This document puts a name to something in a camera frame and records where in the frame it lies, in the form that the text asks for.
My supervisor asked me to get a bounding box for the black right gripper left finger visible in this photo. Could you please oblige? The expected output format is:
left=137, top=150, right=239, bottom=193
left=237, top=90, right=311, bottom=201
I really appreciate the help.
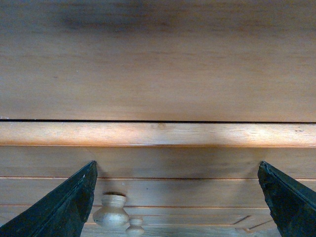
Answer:
left=0, top=161, right=97, bottom=237

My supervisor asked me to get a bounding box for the drawer wooden knob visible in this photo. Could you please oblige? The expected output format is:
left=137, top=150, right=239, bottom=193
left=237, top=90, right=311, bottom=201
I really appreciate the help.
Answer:
left=125, top=218, right=145, bottom=237
left=93, top=194, right=129, bottom=229

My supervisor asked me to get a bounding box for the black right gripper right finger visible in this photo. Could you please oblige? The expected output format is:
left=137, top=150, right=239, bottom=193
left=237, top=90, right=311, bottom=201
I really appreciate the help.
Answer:
left=258, top=161, right=316, bottom=237

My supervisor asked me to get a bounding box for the wooden nightstand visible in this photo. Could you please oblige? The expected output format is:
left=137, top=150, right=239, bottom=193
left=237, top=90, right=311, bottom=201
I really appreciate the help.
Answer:
left=0, top=0, right=316, bottom=180

